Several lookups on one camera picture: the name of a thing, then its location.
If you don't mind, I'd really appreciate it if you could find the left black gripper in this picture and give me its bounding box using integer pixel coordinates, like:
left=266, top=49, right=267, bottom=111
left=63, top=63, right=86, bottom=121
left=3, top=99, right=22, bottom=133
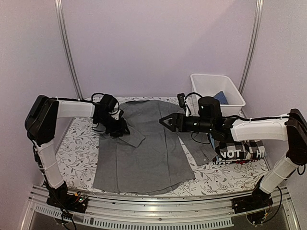
left=95, top=114, right=130, bottom=137

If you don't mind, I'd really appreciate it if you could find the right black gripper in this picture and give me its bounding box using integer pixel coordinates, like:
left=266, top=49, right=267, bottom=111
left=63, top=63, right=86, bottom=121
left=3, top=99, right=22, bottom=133
left=159, top=113, right=213, bottom=133

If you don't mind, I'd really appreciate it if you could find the grey long sleeve shirt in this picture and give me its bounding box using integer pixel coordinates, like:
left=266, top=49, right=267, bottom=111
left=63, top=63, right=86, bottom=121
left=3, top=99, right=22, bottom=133
left=93, top=100, right=216, bottom=195

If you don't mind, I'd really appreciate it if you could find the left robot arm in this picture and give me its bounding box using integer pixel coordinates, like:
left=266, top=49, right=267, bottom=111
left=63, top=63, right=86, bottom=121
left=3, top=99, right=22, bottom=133
left=24, top=94, right=130, bottom=208

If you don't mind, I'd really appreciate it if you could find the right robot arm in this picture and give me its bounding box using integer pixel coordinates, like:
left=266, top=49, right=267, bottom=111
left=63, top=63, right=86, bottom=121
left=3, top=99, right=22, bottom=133
left=159, top=96, right=307, bottom=209

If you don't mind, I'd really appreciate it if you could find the floral patterned table cloth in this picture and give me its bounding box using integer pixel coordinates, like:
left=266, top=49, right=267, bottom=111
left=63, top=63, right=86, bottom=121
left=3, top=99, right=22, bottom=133
left=54, top=96, right=273, bottom=197

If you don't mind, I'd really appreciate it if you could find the white plastic bin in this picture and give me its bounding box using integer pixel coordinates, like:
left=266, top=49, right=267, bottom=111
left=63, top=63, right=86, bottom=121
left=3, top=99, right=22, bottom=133
left=190, top=74, right=246, bottom=116

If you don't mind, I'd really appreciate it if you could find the blue dotted cloth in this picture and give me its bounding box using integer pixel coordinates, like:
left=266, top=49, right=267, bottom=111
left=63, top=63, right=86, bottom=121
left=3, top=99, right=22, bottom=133
left=213, top=91, right=229, bottom=105

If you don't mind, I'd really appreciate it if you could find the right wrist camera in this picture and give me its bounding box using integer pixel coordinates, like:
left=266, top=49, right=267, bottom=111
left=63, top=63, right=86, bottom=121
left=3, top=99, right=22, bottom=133
left=177, top=93, right=192, bottom=116

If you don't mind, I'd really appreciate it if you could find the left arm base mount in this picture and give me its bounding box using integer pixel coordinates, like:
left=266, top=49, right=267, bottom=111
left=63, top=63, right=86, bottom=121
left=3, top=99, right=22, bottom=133
left=47, top=189, right=88, bottom=213

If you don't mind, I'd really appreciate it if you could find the aluminium front rail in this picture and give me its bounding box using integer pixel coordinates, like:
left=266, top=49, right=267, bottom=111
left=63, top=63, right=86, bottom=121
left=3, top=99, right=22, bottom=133
left=21, top=185, right=302, bottom=230

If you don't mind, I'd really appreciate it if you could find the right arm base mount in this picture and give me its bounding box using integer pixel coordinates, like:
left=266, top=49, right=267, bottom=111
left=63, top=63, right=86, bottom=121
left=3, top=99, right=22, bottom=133
left=231, top=189, right=273, bottom=214

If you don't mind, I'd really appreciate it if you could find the left metal corner post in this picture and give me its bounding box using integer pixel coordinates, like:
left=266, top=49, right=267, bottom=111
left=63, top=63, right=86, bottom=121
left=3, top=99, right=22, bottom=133
left=54, top=0, right=83, bottom=99

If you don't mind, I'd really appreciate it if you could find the metal corner post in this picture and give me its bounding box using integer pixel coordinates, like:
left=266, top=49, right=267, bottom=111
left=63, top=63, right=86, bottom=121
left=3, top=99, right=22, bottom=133
left=54, top=0, right=83, bottom=99
left=238, top=0, right=264, bottom=92

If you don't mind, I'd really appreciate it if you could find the right metal corner post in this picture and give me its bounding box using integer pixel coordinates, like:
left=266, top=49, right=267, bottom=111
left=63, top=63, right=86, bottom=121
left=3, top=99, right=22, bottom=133
left=238, top=0, right=264, bottom=92

